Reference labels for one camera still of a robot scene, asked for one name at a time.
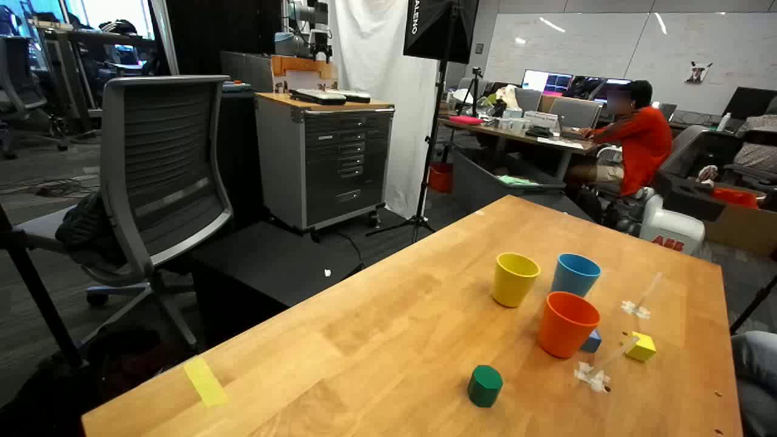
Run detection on dark background office chair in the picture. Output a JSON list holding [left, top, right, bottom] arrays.
[[0, 33, 71, 154]]

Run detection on cluttered wooden desk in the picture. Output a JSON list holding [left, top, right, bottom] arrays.
[[440, 117, 601, 196]]

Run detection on grey mesh office chair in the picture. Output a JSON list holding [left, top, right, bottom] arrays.
[[10, 73, 237, 350]]

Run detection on yellow cube block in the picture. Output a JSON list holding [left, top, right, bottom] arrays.
[[622, 327, 660, 363]]

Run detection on person in red shirt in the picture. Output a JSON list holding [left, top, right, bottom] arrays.
[[566, 77, 674, 220]]

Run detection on leg in grey jeans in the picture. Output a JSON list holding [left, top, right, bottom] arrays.
[[730, 327, 777, 437]]

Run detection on white stick marker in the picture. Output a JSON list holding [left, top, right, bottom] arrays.
[[572, 336, 639, 396]]

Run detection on white ABB robot base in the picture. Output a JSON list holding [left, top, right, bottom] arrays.
[[639, 186, 708, 255]]

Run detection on brown cardboard box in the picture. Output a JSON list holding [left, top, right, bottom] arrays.
[[701, 202, 777, 259]]

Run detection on grey drawer cabinet wood top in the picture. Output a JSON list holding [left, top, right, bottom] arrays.
[[252, 89, 397, 234]]

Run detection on green cylinder block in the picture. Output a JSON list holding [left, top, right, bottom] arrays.
[[464, 361, 504, 409]]

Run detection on black cloth-covered cart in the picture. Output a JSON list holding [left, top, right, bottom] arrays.
[[215, 80, 261, 227]]

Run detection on black curtain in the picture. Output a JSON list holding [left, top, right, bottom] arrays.
[[164, 0, 286, 80]]

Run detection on blue plastic cup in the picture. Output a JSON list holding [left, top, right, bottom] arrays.
[[550, 253, 605, 298]]

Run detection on black tripod leg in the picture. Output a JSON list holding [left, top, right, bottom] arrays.
[[0, 203, 87, 370]]

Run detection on black softbox light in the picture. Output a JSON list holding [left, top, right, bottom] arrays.
[[401, 0, 481, 65]]

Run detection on yellow plastic cup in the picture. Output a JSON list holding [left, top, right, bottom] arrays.
[[491, 250, 543, 310]]

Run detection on black light stand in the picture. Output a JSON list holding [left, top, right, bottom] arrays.
[[366, 55, 457, 238]]

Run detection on orange cardboard box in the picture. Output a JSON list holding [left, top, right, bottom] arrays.
[[266, 54, 339, 92]]

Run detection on red bucket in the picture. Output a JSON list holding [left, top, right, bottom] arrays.
[[425, 158, 457, 196]]

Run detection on orange plastic cup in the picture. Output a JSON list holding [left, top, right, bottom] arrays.
[[537, 289, 601, 361]]

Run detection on flat devices on cabinet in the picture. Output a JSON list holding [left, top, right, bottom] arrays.
[[289, 84, 374, 107]]

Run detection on blue cube block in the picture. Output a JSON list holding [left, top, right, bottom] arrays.
[[581, 327, 605, 357]]

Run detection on white curtain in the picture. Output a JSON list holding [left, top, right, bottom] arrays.
[[326, 0, 444, 220]]

